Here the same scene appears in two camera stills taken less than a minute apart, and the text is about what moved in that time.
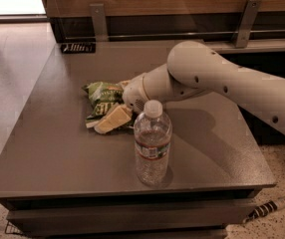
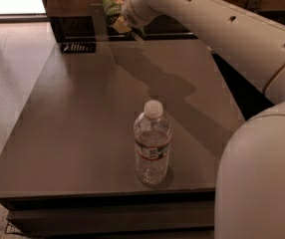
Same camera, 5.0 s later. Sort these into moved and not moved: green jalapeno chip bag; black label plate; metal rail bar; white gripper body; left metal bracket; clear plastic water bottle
Moved: green jalapeno chip bag; white gripper body
Not moved: metal rail bar; clear plastic water bottle; left metal bracket; black label plate
